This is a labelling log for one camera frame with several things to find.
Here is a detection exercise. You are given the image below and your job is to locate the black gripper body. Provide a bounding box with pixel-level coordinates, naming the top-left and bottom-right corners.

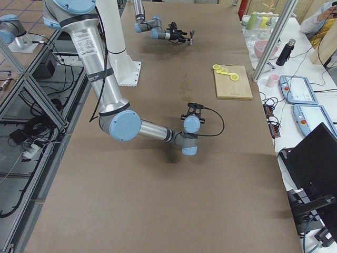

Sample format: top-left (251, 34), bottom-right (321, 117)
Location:
top-left (181, 108), bottom-right (205, 123)
top-left (169, 30), bottom-right (183, 43)

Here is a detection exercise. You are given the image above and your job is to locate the steel jigger measuring cup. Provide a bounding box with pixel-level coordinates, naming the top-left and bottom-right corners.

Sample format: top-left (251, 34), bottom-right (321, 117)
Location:
top-left (189, 30), bottom-right (195, 45)

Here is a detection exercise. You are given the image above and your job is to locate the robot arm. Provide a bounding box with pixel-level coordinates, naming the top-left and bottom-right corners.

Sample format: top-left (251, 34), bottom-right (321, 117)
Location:
top-left (133, 0), bottom-right (194, 45)
top-left (43, 1), bottom-right (204, 155)

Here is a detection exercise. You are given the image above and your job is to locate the pink plastic cup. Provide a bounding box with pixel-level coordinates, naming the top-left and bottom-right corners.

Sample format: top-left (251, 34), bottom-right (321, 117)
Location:
top-left (266, 74), bottom-right (280, 87)

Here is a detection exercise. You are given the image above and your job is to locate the bamboo cutting board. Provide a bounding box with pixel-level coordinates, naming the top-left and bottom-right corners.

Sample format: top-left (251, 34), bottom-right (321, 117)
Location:
top-left (213, 65), bottom-right (253, 99)

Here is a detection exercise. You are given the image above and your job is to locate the yellow plastic knife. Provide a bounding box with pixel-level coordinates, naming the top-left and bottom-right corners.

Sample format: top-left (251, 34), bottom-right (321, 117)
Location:
top-left (216, 70), bottom-right (238, 77)

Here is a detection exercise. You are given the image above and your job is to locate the lemon slice on knife end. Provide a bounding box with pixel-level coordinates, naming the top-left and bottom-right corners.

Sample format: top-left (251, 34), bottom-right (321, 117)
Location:
top-left (230, 75), bottom-right (239, 81)

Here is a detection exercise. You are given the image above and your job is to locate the green tumbler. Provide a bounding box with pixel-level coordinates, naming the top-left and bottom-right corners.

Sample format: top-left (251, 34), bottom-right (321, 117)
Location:
top-left (246, 11), bottom-right (257, 31)

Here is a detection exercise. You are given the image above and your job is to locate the pink bowl with ice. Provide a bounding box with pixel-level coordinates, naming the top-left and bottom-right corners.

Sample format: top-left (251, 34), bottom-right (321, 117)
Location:
top-left (254, 40), bottom-right (279, 59)

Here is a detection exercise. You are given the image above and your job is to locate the wooden mug tree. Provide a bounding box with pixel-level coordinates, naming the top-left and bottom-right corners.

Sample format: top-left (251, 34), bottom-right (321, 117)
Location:
top-left (262, 0), bottom-right (277, 16)

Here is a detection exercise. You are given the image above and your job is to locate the black thermos bottle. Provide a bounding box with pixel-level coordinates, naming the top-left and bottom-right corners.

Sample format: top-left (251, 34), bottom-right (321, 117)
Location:
top-left (276, 38), bottom-right (296, 66)

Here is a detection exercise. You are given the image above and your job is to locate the upper teach pendant tablet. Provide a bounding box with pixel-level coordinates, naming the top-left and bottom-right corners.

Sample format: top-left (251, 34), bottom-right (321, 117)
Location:
top-left (279, 75), bottom-right (318, 105)

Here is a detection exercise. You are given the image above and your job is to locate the teach pendant tablet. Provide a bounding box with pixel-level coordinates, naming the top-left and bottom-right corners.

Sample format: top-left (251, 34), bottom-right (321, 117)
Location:
top-left (279, 75), bottom-right (318, 105)
top-left (292, 104), bottom-right (336, 136)

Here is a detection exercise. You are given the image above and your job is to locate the lower teach pendant tablet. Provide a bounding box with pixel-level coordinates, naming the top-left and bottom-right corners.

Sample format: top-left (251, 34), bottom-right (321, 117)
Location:
top-left (292, 104), bottom-right (336, 136)

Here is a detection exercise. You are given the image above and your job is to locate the black monitor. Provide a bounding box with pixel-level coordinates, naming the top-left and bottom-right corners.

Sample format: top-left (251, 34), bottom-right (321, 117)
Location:
top-left (278, 123), bottom-right (336, 201)

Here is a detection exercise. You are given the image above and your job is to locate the seated person grey jacket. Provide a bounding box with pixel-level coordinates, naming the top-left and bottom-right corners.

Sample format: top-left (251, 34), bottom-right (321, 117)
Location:
top-left (300, 1), bottom-right (336, 48)

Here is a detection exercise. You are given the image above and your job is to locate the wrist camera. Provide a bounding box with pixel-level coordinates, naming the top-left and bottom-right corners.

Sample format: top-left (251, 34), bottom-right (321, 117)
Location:
top-left (168, 22), bottom-right (177, 31)
top-left (187, 102), bottom-right (205, 111)

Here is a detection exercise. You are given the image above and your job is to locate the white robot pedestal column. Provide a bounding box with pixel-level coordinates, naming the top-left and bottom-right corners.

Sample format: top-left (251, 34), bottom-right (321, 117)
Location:
top-left (96, 0), bottom-right (142, 87)

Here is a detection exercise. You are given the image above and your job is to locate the aluminium frame post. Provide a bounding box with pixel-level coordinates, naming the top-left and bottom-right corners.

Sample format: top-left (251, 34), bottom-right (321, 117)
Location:
top-left (252, 0), bottom-right (298, 83)

